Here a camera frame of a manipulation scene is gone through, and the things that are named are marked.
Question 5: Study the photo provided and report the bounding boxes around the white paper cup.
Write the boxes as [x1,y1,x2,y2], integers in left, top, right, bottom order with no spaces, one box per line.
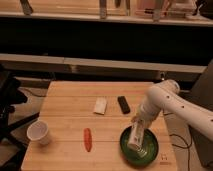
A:
[27,120,51,145]

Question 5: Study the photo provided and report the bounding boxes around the green ceramic bowl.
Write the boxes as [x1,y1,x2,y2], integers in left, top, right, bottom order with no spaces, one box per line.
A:
[120,127,159,167]

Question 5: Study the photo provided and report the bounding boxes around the black office chair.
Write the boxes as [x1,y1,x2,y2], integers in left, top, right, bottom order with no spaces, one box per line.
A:
[0,64,39,171]

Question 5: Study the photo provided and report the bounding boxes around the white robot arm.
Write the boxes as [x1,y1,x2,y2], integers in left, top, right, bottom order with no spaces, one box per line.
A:
[127,79,213,157]

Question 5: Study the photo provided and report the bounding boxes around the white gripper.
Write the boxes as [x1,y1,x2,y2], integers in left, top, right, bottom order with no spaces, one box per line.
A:
[132,111,156,157]

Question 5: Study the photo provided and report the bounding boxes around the wooden shelf rail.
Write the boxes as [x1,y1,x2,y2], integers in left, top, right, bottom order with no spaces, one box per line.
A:
[0,53,207,73]

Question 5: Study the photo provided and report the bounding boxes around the black rectangular block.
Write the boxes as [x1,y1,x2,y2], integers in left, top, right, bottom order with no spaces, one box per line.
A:
[117,96,130,114]

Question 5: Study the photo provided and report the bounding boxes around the beige rectangular block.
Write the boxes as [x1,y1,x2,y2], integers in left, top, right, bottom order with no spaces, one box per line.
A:
[93,97,107,115]

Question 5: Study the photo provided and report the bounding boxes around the black cable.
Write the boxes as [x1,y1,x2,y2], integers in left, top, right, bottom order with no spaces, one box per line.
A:
[169,133,193,171]

